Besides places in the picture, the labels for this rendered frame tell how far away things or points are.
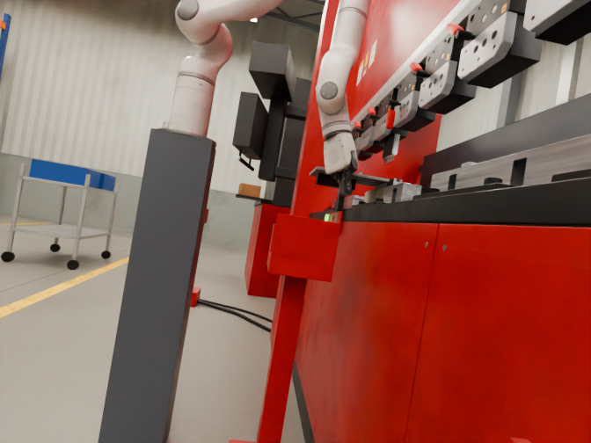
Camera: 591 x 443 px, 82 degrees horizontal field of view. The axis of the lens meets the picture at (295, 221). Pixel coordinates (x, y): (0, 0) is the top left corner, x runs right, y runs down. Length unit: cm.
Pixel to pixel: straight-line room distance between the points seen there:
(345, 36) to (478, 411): 93
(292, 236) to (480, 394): 52
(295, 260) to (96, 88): 860
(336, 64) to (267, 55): 156
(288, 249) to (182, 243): 36
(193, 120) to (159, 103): 771
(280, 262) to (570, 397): 61
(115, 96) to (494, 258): 886
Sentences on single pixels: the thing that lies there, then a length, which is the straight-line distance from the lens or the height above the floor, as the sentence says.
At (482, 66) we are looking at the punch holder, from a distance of 87.
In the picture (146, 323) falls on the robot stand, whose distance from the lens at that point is 114.
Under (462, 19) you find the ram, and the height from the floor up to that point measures 134.
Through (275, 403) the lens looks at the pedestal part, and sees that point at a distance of 103.
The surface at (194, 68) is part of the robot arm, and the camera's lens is 119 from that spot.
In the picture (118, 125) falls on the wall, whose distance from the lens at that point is 891.
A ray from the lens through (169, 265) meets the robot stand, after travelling 109.
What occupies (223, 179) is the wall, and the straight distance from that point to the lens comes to 833.
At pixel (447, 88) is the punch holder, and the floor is 119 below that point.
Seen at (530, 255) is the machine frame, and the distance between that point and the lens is 44.
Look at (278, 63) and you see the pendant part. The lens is 248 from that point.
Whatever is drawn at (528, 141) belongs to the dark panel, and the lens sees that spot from 158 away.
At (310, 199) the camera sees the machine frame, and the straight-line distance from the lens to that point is 213.
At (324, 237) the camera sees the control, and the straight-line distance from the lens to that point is 86.
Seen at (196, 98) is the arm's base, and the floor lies 112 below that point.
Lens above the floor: 79
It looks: 1 degrees up
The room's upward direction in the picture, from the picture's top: 9 degrees clockwise
